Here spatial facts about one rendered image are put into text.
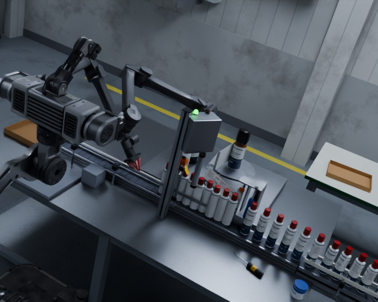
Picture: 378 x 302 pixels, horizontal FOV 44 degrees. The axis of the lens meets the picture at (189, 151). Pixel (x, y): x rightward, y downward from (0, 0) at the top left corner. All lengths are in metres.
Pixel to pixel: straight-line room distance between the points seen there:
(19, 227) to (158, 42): 3.48
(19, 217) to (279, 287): 1.87
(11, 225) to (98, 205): 0.93
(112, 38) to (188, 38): 1.15
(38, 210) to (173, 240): 1.33
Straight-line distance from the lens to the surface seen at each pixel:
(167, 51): 6.06
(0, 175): 2.19
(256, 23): 5.54
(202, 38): 5.80
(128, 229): 2.49
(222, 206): 2.56
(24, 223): 3.40
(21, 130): 3.22
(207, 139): 2.34
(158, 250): 2.41
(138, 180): 2.78
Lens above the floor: 2.42
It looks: 29 degrees down
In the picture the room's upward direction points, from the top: 15 degrees clockwise
